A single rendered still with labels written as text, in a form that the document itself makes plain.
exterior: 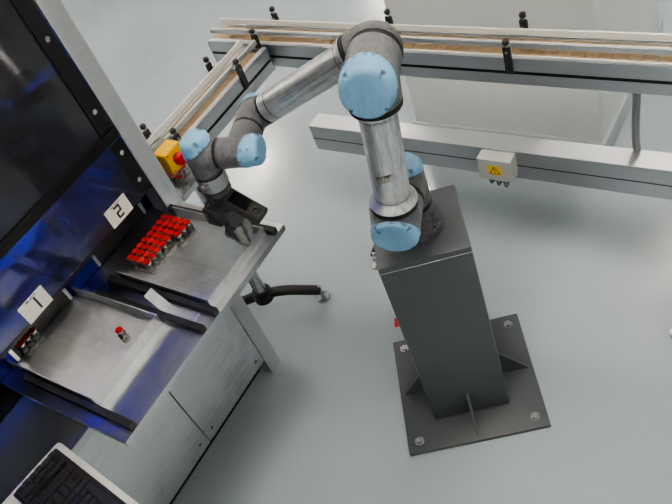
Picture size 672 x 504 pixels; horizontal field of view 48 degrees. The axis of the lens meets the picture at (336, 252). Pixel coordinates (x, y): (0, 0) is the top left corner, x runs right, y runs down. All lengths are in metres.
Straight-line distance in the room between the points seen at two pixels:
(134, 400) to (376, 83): 0.94
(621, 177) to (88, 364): 1.65
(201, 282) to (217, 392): 0.73
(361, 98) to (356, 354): 1.48
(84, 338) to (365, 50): 1.08
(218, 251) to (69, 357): 0.47
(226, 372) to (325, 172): 1.29
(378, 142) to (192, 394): 1.27
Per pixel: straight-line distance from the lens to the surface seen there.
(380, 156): 1.63
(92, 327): 2.10
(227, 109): 2.58
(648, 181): 2.47
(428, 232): 1.96
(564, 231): 3.02
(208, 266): 2.04
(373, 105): 1.51
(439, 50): 2.39
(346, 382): 2.76
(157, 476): 2.58
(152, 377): 1.89
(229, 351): 2.65
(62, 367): 2.07
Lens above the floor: 2.21
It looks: 44 degrees down
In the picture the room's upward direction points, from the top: 24 degrees counter-clockwise
